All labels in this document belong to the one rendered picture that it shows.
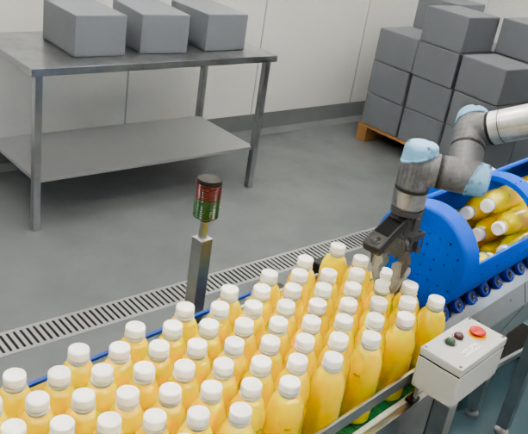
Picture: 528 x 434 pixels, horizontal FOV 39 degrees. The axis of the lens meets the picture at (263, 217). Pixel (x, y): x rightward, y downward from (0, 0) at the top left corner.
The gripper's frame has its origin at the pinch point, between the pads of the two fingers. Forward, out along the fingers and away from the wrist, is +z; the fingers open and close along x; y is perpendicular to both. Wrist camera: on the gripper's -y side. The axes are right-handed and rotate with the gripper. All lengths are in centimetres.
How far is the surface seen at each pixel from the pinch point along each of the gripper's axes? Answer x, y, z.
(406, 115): 215, 359, 77
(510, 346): 19, 161, 97
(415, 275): 4.3, 23.5, 7.3
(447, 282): -4.8, 23.6, 4.7
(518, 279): -6, 70, 18
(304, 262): 17.6, -8.3, -0.1
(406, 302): -7.9, -1.9, -0.1
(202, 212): 39.5, -22.6, -7.5
